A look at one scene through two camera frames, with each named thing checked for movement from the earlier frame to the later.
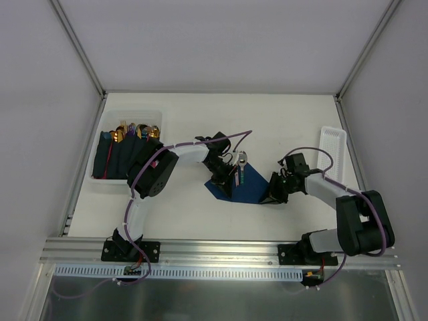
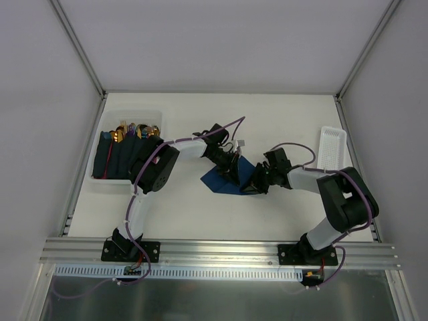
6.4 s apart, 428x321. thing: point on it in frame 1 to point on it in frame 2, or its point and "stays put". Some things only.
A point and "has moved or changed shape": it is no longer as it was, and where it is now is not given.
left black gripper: [220, 171] to [232, 164]
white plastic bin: [112, 119] stays put
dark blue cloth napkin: [255, 189] has moved or changed shape
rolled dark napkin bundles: [113, 159] stays put
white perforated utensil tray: [334, 139] stays put
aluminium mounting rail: [206, 251] stays put
